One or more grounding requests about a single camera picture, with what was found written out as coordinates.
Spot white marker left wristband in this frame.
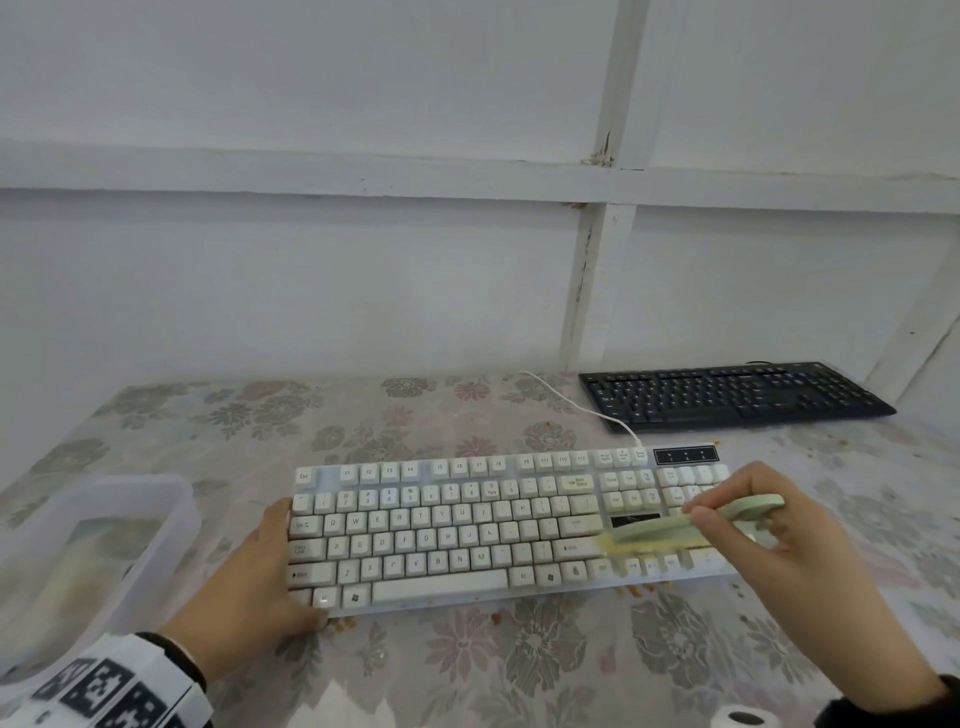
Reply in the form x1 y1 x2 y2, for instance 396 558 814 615
0 633 215 728

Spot person's right hand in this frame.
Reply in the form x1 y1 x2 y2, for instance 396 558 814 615
680 461 948 714

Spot green brush yellow bristles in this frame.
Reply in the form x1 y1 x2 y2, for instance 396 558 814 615
596 493 787 560

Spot person's right forearm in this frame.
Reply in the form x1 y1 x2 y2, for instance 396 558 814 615
813 674 960 728

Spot clear plastic container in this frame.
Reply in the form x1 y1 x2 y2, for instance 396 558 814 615
0 473 202 680

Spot white wooden frame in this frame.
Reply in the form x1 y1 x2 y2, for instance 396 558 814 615
0 0 960 406

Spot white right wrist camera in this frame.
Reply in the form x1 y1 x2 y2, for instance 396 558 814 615
708 704 778 728

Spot floral tablecloth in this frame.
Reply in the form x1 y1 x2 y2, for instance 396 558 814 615
0 374 960 728

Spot white keyboard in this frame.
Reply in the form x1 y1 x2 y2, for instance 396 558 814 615
287 443 759 620

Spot person's left hand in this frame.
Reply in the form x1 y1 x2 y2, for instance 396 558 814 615
157 498 331 685

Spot person's left forearm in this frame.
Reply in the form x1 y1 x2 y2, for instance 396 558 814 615
134 632 209 691

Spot black keyboard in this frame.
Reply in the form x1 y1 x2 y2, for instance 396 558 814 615
577 362 898 434

